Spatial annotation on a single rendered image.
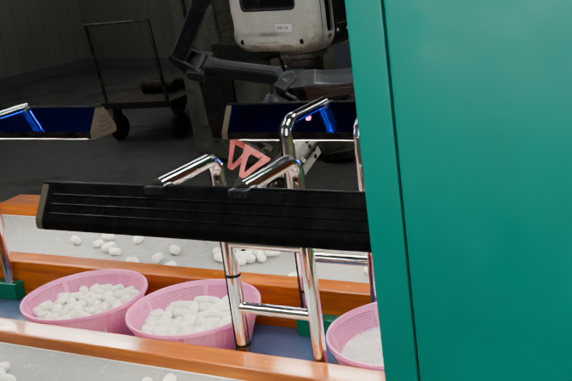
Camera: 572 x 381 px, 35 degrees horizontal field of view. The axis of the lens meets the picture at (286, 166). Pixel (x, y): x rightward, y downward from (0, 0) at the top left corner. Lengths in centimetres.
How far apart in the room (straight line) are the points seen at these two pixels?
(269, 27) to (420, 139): 194
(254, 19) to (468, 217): 199
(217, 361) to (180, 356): 8
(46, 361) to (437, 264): 118
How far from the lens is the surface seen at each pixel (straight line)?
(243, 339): 162
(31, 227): 266
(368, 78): 70
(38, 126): 229
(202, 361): 161
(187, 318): 185
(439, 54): 67
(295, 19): 255
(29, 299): 206
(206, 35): 590
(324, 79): 220
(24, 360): 183
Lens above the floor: 147
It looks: 15 degrees down
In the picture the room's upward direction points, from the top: 7 degrees counter-clockwise
